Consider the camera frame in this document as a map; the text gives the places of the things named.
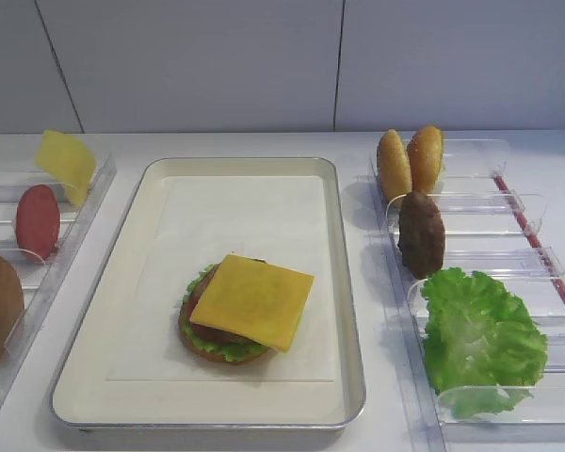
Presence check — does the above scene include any sesame bun top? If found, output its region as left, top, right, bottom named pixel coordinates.
left=407, top=125, right=444, bottom=193

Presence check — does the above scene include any sesame bun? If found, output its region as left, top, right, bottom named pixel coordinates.
left=377, top=129, right=412, bottom=206
left=407, top=125, right=444, bottom=193

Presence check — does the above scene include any cheese slice on burger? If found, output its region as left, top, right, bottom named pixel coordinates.
left=190, top=263, right=315, bottom=352

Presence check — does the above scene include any tomato slice in burger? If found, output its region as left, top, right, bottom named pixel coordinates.
left=185, top=297, right=250, bottom=345

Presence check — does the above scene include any lettuce in burger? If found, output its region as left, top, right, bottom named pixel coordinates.
left=178, top=264, right=269, bottom=365

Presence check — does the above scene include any brown meat patty in rack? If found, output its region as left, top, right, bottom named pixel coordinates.
left=398, top=191, right=445, bottom=280

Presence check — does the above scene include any yellow cheese slice in rack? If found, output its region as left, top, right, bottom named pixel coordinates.
left=35, top=129, right=96, bottom=207

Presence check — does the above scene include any green lettuce leaf in rack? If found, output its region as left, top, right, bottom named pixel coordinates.
left=421, top=267, right=548, bottom=419

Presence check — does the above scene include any red tomato slice in rack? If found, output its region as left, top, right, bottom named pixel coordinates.
left=15, top=185, right=60, bottom=262

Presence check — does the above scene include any white paper liner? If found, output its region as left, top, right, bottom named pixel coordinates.
left=109, top=176, right=336, bottom=381

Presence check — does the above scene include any white metal tray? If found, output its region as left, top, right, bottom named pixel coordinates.
left=52, top=157, right=365, bottom=430

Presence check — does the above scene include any bottom bun on tray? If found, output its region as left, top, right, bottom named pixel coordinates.
left=178, top=305, right=269, bottom=365

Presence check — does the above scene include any right clear acrylic rack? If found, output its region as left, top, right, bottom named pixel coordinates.
left=368, top=139, right=565, bottom=451

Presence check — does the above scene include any clear acrylic rack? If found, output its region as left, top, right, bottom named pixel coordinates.
left=0, top=154, right=116, bottom=409
left=368, top=139, right=565, bottom=451

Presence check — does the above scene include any left clear acrylic rack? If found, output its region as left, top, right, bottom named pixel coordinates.
left=0, top=154, right=116, bottom=409

